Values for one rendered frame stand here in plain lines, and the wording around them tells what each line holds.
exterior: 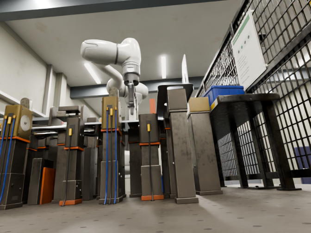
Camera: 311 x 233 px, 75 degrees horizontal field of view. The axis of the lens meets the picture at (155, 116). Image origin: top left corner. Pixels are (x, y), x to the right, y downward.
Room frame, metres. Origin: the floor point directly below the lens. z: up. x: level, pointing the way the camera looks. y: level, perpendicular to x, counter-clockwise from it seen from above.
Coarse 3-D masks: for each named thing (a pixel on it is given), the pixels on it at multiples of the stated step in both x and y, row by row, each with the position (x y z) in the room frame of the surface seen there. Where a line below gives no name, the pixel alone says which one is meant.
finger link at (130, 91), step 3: (129, 84) 0.84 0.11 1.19; (132, 84) 0.84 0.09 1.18; (129, 87) 0.84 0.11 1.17; (132, 87) 0.84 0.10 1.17; (129, 90) 0.85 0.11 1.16; (132, 90) 0.85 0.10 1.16; (129, 93) 0.85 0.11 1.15; (132, 93) 0.85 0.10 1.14; (129, 96) 0.85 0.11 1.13; (132, 96) 0.85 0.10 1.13; (129, 99) 0.85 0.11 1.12; (132, 99) 0.85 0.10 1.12; (129, 102) 0.86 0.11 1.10
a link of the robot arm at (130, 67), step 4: (124, 64) 0.86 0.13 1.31; (128, 64) 0.86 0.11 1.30; (132, 64) 0.86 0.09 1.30; (136, 64) 0.87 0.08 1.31; (124, 68) 0.87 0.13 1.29; (128, 68) 0.86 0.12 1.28; (132, 68) 0.86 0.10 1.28; (136, 68) 0.87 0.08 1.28; (124, 72) 0.87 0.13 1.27; (128, 72) 0.86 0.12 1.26; (132, 72) 0.86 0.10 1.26; (136, 72) 0.87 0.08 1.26
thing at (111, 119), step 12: (108, 108) 0.65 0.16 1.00; (120, 108) 0.71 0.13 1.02; (108, 120) 0.65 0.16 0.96; (120, 120) 0.70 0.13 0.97; (108, 132) 0.66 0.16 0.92; (120, 132) 0.70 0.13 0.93; (108, 144) 0.66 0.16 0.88; (108, 156) 0.66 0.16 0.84; (108, 168) 0.65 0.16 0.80; (120, 168) 0.70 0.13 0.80; (108, 180) 0.65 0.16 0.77; (120, 180) 0.71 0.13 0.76; (108, 192) 0.65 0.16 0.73; (120, 192) 0.70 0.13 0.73
